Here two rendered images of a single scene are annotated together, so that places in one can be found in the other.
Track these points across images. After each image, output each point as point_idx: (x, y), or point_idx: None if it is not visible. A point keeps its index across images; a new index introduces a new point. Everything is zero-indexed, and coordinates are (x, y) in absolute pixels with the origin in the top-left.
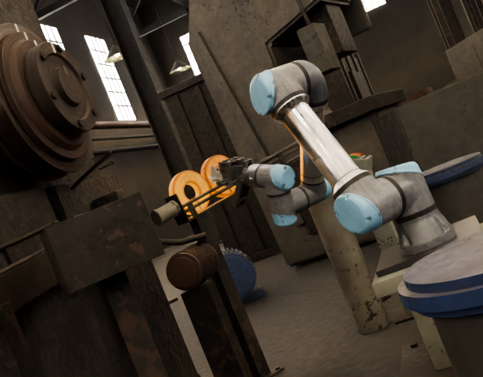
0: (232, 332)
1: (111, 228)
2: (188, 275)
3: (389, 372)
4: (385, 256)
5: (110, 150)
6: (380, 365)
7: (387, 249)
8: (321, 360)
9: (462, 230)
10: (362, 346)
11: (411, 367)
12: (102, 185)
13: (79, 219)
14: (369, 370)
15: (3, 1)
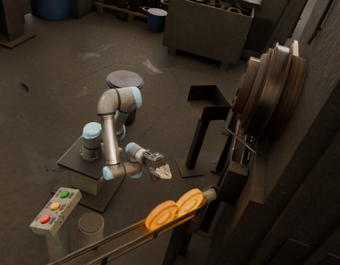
0: None
1: (199, 90)
2: None
3: (117, 201)
4: (103, 166)
5: (224, 125)
6: (115, 212)
7: (96, 175)
8: (131, 255)
9: (78, 149)
10: None
11: (112, 188)
12: (250, 180)
13: (207, 85)
14: (121, 212)
15: None
